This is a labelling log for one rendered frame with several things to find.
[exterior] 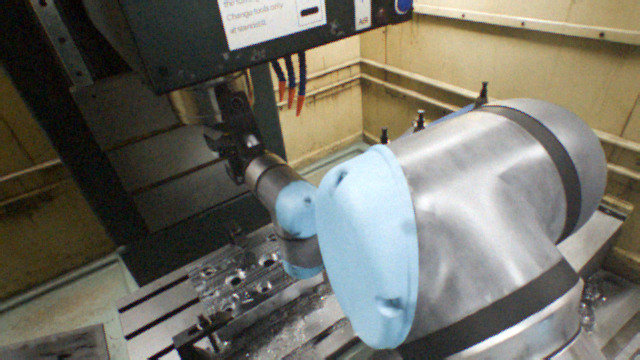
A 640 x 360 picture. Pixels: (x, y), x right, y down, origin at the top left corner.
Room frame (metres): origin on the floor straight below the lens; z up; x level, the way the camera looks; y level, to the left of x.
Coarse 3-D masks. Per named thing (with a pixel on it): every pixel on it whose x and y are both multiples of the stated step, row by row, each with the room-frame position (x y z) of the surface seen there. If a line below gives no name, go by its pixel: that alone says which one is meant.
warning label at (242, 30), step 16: (224, 0) 0.52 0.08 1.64; (240, 0) 0.53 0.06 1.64; (256, 0) 0.54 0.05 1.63; (272, 0) 0.55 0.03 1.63; (288, 0) 0.56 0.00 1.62; (304, 0) 0.57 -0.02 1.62; (320, 0) 0.58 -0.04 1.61; (224, 16) 0.51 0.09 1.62; (240, 16) 0.52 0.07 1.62; (256, 16) 0.54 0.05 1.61; (272, 16) 0.55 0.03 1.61; (288, 16) 0.56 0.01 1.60; (304, 16) 0.57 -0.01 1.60; (320, 16) 0.58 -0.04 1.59; (240, 32) 0.52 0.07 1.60; (256, 32) 0.53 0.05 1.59; (272, 32) 0.54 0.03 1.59; (288, 32) 0.56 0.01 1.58
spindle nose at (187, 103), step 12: (240, 72) 0.66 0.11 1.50; (204, 84) 0.62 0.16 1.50; (216, 84) 0.63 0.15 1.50; (228, 84) 0.64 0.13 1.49; (240, 84) 0.66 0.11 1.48; (168, 96) 0.65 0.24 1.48; (180, 96) 0.63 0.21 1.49; (192, 96) 0.62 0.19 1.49; (204, 96) 0.62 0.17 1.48; (216, 96) 0.62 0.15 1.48; (252, 96) 0.69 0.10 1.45; (180, 108) 0.63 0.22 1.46; (192, 108) 0.62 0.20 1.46; (204, 108) 0.62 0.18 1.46; (216, 108) 0.62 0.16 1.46; (180, 120) 0.65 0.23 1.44; (192, 120) 0.63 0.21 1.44; (204, 120) 0.62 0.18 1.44; (216, 120) 0.62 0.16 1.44
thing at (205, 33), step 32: (96, 0) 0.65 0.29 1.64; (128, 0) 0.47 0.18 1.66; (160, 0) 0.48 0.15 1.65; (192, 0) 0.50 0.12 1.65; (352, 0) 0.61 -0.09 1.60; (128, 32) 0.47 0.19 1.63; (160, 32) 0.48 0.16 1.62; (192, 32) 0.49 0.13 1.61; (224, 32) 0.51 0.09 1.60; (320, 32) 0.58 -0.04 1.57; (352, 32) 0.61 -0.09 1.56; (160, 64) 0.47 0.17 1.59; (192, 64) 0.49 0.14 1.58; (224, 64) 0.51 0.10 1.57; (256, 64) 0.54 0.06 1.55
